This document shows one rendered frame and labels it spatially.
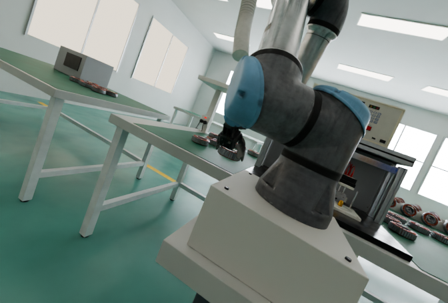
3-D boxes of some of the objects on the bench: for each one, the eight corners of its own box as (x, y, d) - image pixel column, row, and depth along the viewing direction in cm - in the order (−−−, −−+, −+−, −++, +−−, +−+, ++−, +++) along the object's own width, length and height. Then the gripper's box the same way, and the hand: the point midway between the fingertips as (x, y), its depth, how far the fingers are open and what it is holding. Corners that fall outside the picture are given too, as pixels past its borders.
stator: (385, 227, 104) (388, 220, 104) (389, 225, 112) (392, 219, 111) (413, 242, 96) (417, 235, 96) (415, 239, 103) (419, 233, 103)
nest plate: (360, 221, 86) (361, 219, 86) (323, 204, 91) (324, 201, 91) (352, 211, 100) (353, 209, 100) (320, 196, 105) (321, 194, 105)
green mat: (757, 441, 44) (757, 440, 44) (421, 269, 65) (421, 269, 65) (454, 245, 132) (454, 245, 132) (352, 199, 153) (352, 199, 153)
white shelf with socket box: (216, 142, 162) (238, 87, 158) (179, 125, 175) (199, 74, 171) (230, 143, 195) (249, 97, 191) (198, 129, 208) (215, 86, 204)
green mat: (233, 174, 89) (233, 173, 89) (133, 123, 110) (133, 123, 110) (267, 161, 177) (267, 160, 177) (207, 133, 198) (207, 133, 198)
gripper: (207, 115, 81) (204, 154, 93) (249, 133, 75) (241, 172, 87) (219, 107, 88) (214, 145, 100) (258, 123, 81) (249, 161, 93)
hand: (229, 153), depth 95 cm, fingers closed on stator, 13 cm apart
